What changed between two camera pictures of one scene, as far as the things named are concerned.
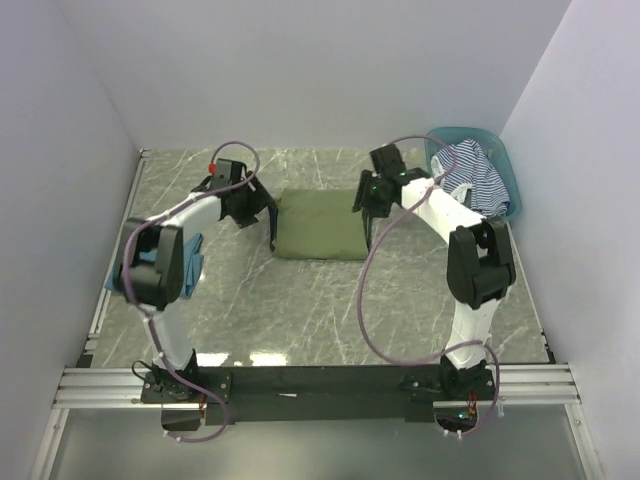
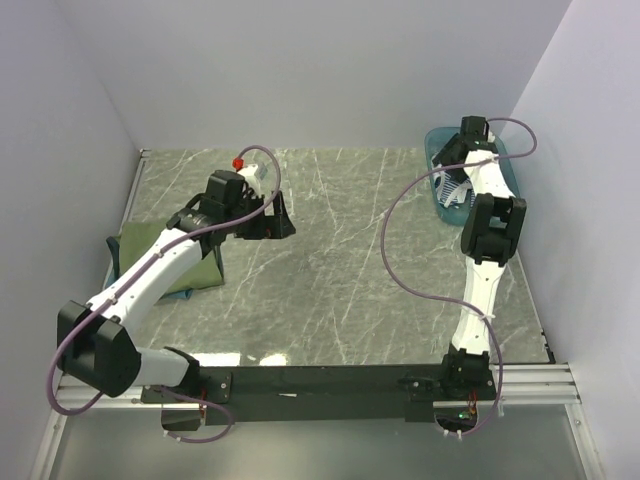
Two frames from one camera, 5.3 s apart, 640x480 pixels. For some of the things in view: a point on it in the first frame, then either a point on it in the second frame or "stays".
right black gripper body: [369, 195] → [446, 153]
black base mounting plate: [314, 394] stays
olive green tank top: [320, 224] → [135, 234]
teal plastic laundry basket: [436, 138] stays
